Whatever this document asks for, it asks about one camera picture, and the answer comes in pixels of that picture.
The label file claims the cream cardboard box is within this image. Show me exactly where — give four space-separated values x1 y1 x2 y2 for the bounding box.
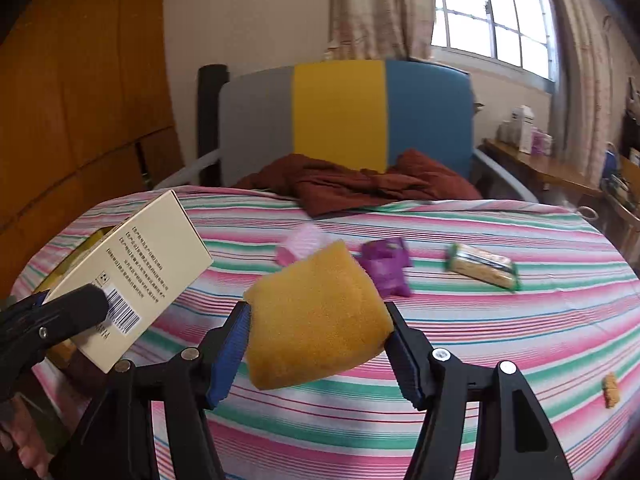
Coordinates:
46 190 213 373

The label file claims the green cracker packet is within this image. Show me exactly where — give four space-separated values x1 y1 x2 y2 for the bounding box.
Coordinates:
447 243 520 292

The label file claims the purple sachet packet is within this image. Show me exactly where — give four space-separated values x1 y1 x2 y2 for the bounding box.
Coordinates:
358 237 412 298

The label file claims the yellow sponge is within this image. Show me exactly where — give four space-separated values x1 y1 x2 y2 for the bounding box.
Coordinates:
243 240 394 390

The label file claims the pink towel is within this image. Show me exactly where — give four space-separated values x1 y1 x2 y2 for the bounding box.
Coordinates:
274 222 332 266

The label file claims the left hand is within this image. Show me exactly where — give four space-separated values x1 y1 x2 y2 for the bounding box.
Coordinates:
1 396 52 479

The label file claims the gold tin box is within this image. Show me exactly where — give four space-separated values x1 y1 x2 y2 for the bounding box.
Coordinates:
35 226 114 370

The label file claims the yellow knitted scrubber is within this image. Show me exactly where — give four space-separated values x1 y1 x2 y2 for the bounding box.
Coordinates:
602 373 620 408

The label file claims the striped bed sheet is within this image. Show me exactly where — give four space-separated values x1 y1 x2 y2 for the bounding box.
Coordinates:
8 185 640 480

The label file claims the wooden wardrobe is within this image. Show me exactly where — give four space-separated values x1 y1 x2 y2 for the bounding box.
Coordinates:
1 0 183 295

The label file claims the wooden side table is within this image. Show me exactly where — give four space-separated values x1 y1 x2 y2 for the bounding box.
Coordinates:
482 138 604 201

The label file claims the purple small box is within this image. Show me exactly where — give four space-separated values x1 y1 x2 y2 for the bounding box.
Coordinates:
530 128 553 156

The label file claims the dark red blanket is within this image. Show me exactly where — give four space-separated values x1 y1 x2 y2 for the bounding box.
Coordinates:
235 148 482 218

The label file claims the white carton box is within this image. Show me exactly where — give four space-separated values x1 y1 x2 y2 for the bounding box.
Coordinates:
509 105 534 155

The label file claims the grey yellow blue headboard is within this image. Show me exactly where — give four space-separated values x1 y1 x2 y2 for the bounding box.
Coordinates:
219 60 474 185

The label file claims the window with bars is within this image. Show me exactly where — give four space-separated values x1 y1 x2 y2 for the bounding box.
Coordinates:
432 0 558 81

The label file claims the left floral curtain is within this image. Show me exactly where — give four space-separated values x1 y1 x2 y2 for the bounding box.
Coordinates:
324 0 436 61

